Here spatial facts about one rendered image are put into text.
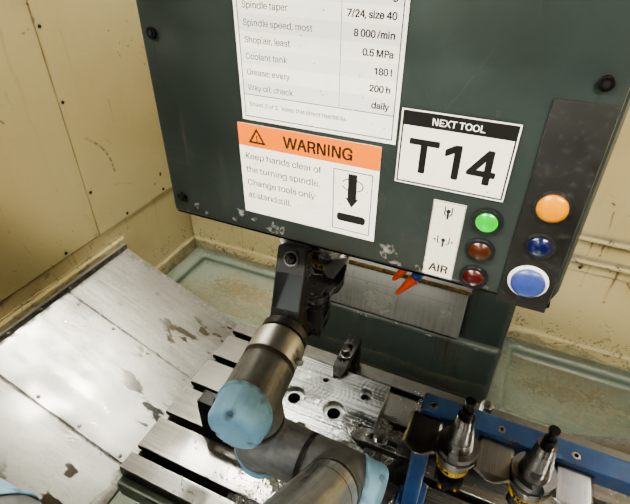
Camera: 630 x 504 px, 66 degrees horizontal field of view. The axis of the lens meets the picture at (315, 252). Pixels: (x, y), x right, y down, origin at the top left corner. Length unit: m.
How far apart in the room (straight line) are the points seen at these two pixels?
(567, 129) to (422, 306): 1.02
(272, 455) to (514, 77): 0.52
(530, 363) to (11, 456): 1.62
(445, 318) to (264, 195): 0.94
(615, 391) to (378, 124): 1.61
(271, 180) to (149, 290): 1.35
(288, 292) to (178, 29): 0.36
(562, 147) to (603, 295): 1.38
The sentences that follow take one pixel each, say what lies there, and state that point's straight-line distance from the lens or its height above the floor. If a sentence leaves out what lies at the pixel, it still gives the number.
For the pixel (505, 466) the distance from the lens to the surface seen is 0.84.
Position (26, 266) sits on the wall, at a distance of 1.68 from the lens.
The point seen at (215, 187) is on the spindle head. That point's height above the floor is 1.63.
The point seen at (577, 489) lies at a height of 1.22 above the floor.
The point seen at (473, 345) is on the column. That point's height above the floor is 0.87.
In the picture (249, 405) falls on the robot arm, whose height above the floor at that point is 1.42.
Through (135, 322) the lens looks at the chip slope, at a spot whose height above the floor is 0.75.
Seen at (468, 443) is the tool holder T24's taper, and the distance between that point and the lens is 0.80.
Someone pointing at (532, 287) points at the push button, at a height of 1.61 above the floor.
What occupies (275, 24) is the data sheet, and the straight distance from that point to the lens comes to 0.47.
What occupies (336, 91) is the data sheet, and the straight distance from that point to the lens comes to 0.45.
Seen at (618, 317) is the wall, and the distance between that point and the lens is 1.84.
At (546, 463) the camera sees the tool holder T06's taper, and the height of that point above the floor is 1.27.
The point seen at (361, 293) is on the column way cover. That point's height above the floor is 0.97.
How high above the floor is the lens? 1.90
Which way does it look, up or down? 36 degrees down
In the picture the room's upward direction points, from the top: straight up
